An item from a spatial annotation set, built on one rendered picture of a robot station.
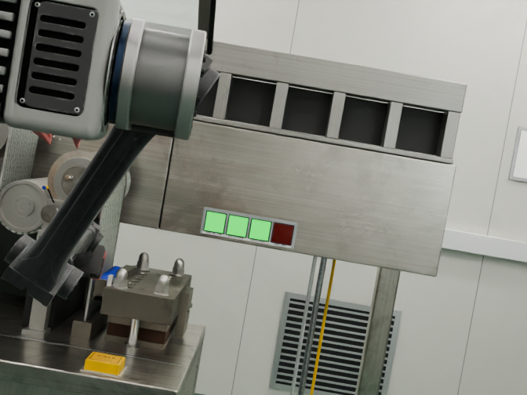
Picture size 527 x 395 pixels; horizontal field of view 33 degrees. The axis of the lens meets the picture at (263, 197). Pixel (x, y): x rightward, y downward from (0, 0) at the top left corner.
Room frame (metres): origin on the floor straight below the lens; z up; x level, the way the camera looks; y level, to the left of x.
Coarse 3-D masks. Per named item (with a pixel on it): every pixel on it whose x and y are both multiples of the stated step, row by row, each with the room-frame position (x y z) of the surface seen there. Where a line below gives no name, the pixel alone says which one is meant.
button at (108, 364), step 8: (88, 360) 1.75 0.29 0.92; (96, 360) 1.76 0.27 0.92; (104, 360) 1.77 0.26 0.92; (112, 360) 1.78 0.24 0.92; (120, 360) 1.79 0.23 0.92; (88, 368) 1.75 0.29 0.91; (96, 368) 1.75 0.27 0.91; (104, 368) 1.75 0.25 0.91; (112, 368) 1.75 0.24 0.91; (120, 368) 1.77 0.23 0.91
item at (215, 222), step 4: (208, 212) 2.34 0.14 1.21; (212, 212) 2.34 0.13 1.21; (208, 216) 2.34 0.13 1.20; (212, 216) 2.34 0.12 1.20; (216, 216) 2.34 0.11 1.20; (220, 216) 2.34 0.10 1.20; (224, 216) 2.34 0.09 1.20; (208, 220) 2.34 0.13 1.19; (212, 220) 2.34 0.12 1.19; (216, 220) 2.34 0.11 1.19; (220, 220) 2.34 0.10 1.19; (224, 220) 2.34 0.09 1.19; (208, 224) 2.34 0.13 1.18; (212, 224) 2.34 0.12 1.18; (216, 224) 2.34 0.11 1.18; (220, 224) 2.34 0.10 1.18; (208, 228) 2.34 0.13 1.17; (212, 228) 2.34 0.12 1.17; (216, 228) 2.34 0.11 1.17; (220, 228) 2.34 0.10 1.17; (220, 232) 2.34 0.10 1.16
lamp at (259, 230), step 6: (252, 222) 2.34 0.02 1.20; (258, 222) 2.34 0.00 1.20; (264, 222) 2.34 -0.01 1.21; (270, 222) 2.34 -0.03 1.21; (252, 228) 2.34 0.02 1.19; (258, 228) 2.34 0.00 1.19; (264, 228) 2.34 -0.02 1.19; (252, 234) 2.34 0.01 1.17; (258, 234) 2.34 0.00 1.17; (264, 234) 2.34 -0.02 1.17; (264, 240) 2.34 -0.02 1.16
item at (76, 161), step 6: (66, 162) 2.01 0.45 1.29; (72, 162) 2.01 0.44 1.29; (78, 162) 2.01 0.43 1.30; (84, 162) 2.01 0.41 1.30; (60, 168) 2.01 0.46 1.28; (66, 168) 2.01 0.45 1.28; (60, 174) 2.01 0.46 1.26; (54, 180) 2.01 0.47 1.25; (60, 180) 2.01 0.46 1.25; (54, 186) 2.01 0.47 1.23; (60, 186) 2.01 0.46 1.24; (60, 192) 2.01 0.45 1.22; (60, 198) 2.01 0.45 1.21
